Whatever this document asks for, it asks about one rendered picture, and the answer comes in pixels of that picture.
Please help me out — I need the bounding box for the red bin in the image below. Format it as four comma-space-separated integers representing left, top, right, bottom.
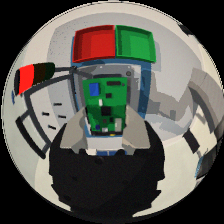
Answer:
73, 25, 115, 63

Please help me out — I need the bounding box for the green bin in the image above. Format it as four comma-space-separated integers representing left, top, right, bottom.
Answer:
115, 25, 156, 63

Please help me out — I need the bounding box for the green circuit board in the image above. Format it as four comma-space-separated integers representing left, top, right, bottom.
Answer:
82, 77, 127, 132

